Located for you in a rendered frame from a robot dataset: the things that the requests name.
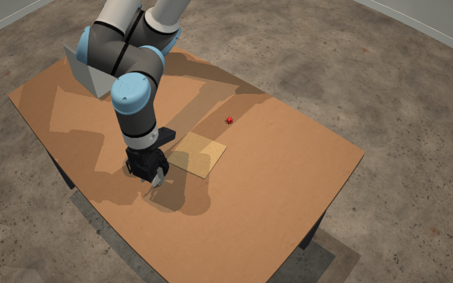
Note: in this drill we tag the tan square mat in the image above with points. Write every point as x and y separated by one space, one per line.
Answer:
196 154

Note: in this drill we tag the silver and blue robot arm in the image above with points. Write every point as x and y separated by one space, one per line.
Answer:
130 44

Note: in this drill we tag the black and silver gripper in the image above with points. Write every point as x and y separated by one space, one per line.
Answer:
149 165

